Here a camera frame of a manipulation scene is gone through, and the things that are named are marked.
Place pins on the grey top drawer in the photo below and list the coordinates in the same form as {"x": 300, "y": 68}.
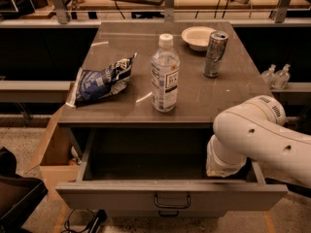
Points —
{"x": 131, "y": 169}

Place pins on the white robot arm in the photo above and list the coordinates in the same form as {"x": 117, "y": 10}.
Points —
{"x": 255, "y": 129}

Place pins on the grey drawer cabinet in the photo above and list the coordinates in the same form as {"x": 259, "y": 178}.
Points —
{"x": 199, "y": 99}

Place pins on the clear plastic water bottle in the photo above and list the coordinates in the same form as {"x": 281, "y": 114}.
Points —
{"x": 165, "y": 67}

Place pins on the blue chip bag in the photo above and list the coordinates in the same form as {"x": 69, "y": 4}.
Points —
{"x": 92, "y": 85}

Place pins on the white bowl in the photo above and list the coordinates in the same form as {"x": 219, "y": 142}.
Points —
{"x": 197, "y": 37}

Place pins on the silver drink can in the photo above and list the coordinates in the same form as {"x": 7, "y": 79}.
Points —
{"x": 214, "y": 53}

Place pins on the cardboard box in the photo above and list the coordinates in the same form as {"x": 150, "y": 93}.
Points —
{"x": 53, "y": 156}

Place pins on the left sanitizer bottle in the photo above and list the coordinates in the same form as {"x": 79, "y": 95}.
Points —
{"x": 268, "y": 75}

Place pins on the sanitizer bottle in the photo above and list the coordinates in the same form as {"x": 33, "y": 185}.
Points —
{"x": 268, "y": 75}
{"x": 282, "y": 77}

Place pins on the right sanitizer bottle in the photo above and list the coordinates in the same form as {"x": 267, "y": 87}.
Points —
{"x": 282, "y": 77}

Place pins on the black office chair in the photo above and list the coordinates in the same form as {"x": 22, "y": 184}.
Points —
{"x": 19, "y": 196}

